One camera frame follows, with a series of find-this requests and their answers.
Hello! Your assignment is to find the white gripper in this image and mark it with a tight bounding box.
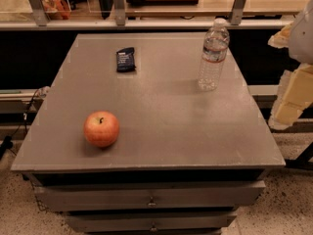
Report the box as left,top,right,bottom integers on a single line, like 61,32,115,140
268,0,313,130

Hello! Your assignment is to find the red apple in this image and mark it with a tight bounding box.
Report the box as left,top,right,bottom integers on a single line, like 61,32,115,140
83,111,119,148

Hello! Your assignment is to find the clear plastic water bottle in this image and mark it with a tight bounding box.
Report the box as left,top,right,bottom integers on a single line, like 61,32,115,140
198,18,230,91

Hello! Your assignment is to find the grey drawer cabinet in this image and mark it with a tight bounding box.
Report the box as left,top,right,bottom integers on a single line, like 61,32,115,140
12,32,284,235

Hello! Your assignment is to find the top grey drawer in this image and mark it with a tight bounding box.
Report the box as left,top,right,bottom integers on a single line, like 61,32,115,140
35,180,265,212

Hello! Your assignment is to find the grey drawer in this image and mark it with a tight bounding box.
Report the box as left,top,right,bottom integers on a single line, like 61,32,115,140
67,211,236,233
35,180,265,212

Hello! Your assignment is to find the lower grey drawer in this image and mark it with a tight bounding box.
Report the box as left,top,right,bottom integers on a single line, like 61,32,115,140
67,211,236,233

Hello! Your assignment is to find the orange plastic bag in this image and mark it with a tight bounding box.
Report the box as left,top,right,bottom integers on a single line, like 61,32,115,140
41,0,70,20

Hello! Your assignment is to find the metal shelf rail frame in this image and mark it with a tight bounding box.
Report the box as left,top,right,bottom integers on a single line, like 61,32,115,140
0,9,294,31

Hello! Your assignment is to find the black cable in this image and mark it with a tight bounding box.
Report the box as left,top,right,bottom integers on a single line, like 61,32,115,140
0,89,42,160

